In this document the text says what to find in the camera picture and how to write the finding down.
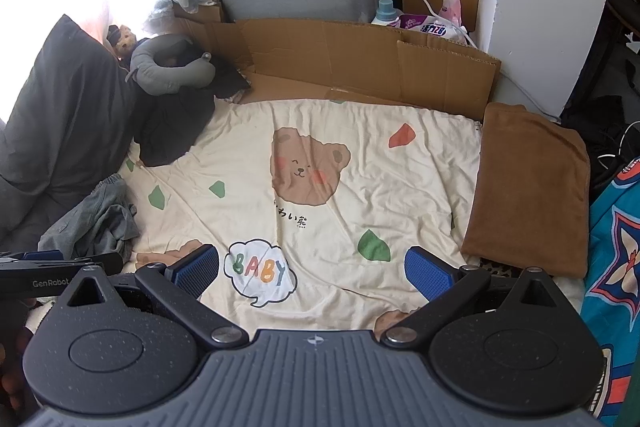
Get teal star printed cloth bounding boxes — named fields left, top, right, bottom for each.
left=582, top=157, right=640, bottom=427

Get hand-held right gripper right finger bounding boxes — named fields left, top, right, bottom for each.
left=382, top=246, right=573, bottom=350

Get detergent bottle with blue cap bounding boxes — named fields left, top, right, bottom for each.
left=371, top=0, right=405, bottom=28

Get grey neck pillow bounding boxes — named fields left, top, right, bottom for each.
left=125, top=34, right=217, bottom=96

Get purple and white package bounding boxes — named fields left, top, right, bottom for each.
left=397, top=13, right=471, bottom=42

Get person's left hand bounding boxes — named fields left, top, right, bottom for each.
left=0, top=302, right=36, bottom=413

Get pink and white pack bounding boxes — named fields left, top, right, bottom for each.
left=439, top=0, right=463, bottom=28

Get long low cardboard sheet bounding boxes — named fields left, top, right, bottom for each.
left=215, top=18, right=502, bottom=115

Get brown folded towel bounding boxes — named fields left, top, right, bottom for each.
left=460, top=102, right=592, bottom=279

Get light blue denim pants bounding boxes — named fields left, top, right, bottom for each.
left=37, top=173, right=140, bottom=264

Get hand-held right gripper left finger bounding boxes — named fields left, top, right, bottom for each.
left=52, top=243, right=251, bottom=350

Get cream bear printed blanket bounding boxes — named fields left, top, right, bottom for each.
left=27, top=99, right=588, bottom=338

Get black garment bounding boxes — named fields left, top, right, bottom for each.
left=132, top=62, right=251, bottom=168

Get spotted white plush blanket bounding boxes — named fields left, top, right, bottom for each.
left=25, top=297, right=53, bottom=325

